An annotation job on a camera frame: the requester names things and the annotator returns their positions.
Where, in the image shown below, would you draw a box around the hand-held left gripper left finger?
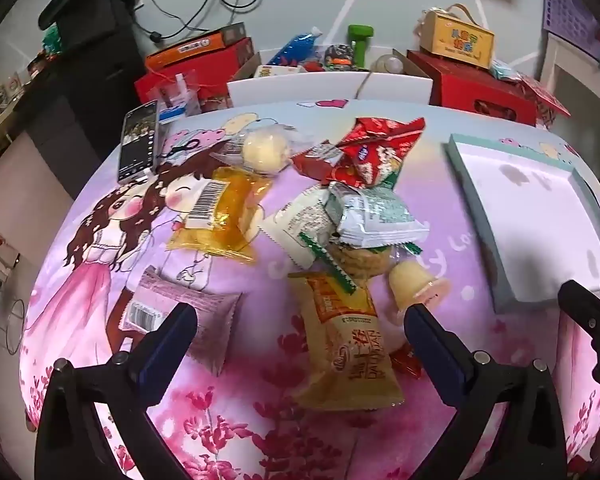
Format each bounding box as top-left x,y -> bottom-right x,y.
35,302 -> 198,480

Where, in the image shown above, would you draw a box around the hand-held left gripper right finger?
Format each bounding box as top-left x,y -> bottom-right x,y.
404,304 -> 578,480

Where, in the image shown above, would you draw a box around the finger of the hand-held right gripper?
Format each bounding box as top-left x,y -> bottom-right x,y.
557,280 -> 600,396

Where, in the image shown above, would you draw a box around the pink snack packet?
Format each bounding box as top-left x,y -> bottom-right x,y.
120,266 -> 243,376

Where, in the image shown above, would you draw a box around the jelly cup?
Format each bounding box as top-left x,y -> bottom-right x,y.
387,254 -> 451,322

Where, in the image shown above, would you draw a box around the yellow egg roll packet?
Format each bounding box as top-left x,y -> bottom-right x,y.
287,271 -> 406,411

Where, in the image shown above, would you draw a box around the white tray teal rim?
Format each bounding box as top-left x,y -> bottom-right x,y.
442,134 -> 600,313

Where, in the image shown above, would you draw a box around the cookies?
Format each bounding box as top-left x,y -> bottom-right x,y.
299,231 -> 423,295

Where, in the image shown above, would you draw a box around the dark green snack packet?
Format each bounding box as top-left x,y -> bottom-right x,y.
336,222 -> 431,252

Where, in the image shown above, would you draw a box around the yellow translucent snack packet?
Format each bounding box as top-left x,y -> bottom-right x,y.
166,166 -> 273,263

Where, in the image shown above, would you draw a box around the green silver snack packet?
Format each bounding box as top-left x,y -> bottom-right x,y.
327,182 -> 421,236

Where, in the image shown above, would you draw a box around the white snack packet green print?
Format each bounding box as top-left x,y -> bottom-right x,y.
259,186 -> 341,268

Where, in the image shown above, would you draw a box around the round bun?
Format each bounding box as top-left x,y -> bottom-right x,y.
212,122 -> 308,176

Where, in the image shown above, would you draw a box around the red white snack packet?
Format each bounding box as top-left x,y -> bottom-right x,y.
291,141 -> 351,182

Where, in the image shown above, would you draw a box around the small red snack packet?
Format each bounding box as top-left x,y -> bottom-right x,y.
390,347 -> 425,378

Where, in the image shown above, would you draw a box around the black scissors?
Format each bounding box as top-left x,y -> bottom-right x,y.
157,139 -> 201,161

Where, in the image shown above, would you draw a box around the red patterned box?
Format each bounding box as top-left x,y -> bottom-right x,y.
517,74 -> 571,128

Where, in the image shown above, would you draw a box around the red crinkled snack packet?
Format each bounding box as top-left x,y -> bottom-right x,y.
330,116 -> 427,191

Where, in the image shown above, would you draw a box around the white desk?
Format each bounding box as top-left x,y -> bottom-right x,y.
540,35 -> 600,116

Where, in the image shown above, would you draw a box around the blue white box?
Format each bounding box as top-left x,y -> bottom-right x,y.
159,102 -> 190,123

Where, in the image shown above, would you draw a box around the black cabinet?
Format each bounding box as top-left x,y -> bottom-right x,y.
10,45 -> 148,201

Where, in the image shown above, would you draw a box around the light blue packet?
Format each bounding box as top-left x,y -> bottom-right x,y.
490,59 -> 523,83

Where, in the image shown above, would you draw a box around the large red gift box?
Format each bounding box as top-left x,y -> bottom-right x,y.
406,50 -> 538,128

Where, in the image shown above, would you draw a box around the red flat box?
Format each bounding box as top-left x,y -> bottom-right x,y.
134,37 -> 255,111

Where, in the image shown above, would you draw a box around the purple basket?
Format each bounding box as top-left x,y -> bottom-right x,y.
542,0 -> 600,71

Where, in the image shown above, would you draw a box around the white cardboard carton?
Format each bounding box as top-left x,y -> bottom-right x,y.
227,50 -> 433,108

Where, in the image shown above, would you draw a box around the clear round ball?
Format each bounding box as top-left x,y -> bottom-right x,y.
371,55 -> 406,75

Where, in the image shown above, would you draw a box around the yellow white card box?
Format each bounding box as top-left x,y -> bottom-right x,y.
253,64 -> 303,79

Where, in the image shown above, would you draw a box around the orange box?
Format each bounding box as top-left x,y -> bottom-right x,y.
145,22 -> 246,73

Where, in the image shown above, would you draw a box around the colourful patterned pouch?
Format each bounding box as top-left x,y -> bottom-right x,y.
324,44 -> 356,72

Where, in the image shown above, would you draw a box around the green dumbbell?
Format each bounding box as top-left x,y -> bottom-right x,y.
348,24 -> 374,68

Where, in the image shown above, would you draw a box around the blue bottle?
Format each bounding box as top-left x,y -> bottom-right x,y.
266,30 -> 322,67

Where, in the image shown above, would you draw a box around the black electronic device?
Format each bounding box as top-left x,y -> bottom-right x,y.
39,0 -> 146,86

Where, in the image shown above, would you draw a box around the yellow gift box with handle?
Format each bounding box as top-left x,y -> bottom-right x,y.
420,4 -> 496,70

